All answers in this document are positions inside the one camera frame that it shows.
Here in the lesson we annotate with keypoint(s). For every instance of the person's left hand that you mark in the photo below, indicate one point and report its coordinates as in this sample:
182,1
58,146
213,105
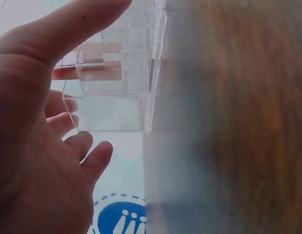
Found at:
26,126

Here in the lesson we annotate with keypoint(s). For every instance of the person's left thumb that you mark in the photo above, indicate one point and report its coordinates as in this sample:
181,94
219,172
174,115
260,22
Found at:
85,25

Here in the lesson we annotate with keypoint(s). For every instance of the clear acrylic organizer box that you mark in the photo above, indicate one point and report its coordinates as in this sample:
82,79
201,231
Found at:
116,73

